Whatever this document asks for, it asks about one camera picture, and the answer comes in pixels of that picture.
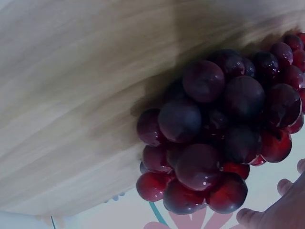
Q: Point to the person's right hand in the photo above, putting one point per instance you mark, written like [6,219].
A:
[286,212]

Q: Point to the person's right fingers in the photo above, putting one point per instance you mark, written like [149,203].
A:
[247,218]

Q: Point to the bunch of red grapes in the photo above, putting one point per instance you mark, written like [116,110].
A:
[202,119]

